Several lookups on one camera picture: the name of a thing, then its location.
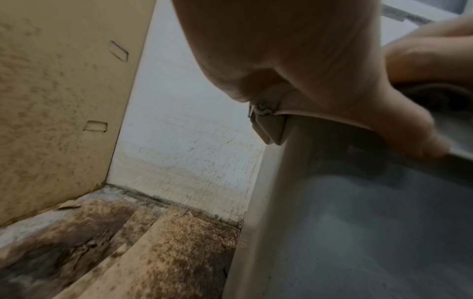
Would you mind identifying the white pedal trash bin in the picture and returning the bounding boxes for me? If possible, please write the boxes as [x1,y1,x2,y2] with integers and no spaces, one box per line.
[221,83,473,299]

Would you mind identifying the tan cardboard panel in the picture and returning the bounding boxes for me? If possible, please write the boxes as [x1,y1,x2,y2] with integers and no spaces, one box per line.
[0,0,158,227]

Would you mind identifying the person's left hand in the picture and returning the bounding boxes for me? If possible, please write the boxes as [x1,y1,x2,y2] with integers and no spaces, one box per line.
[171,0,450,160]

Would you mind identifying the person's right hand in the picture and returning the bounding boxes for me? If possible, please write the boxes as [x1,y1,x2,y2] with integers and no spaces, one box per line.
[382,12,473,85]

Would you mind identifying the stained brown cardboard floor sheet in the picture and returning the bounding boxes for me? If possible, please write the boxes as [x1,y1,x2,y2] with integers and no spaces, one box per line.
[0,183,245,299]

